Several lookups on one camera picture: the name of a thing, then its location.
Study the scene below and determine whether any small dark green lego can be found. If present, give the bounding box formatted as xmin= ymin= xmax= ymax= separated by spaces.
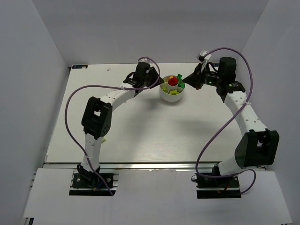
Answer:
xmin=179 ymin=83 xmax=185 ymax=89

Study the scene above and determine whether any green lego plate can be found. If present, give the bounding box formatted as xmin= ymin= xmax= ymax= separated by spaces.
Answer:
xmin=177 ymin=74 xmax=183 ymax=87

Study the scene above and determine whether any red lego brick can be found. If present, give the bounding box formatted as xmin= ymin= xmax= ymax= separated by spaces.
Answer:
xmin=168 ymin=77 xmax=178 ymax=86

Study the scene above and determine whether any lime green lego brick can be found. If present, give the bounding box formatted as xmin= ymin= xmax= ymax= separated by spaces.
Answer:
xmin=168 ymin=90 xmax=180 ymax=95

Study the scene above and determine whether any pale green lego brick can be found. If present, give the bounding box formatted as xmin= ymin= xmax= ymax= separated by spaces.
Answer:
xmin=161 ymin=87 xmax=168 ymax=93

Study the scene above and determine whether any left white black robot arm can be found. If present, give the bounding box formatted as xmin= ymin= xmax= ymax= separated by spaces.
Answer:
xmin=77 ymin=61 xmax=163 ymax=188

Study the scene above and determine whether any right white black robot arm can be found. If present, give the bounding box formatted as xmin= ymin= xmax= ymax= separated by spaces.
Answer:
xmin=183 ymin=57 xmax=279 ymax=179

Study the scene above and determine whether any white round divided container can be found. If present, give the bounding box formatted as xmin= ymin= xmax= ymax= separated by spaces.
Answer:
xmin=159 ymin=74 xmax=185 ymax=102

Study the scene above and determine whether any left blue table label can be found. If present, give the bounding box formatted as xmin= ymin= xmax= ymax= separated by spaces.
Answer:
xmin=71 ymin=65 xmax=88 ymax=69

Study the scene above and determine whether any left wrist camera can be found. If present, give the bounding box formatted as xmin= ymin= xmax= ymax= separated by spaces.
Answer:
xmin=138 ymin=57 xmax=150 ymax=64

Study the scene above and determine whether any aluminium front rail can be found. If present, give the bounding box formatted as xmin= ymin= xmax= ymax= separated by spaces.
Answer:
xmin=43 ymin=161 xmax=267 ymax=171

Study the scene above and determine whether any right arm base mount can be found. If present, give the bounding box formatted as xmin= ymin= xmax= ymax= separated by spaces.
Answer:
xmin=191 ymin=174 xmax=241 ymax=199

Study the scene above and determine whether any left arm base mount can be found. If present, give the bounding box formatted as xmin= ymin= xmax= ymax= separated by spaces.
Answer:
xmin=69 ymin=173 xmax=119 ymax=196

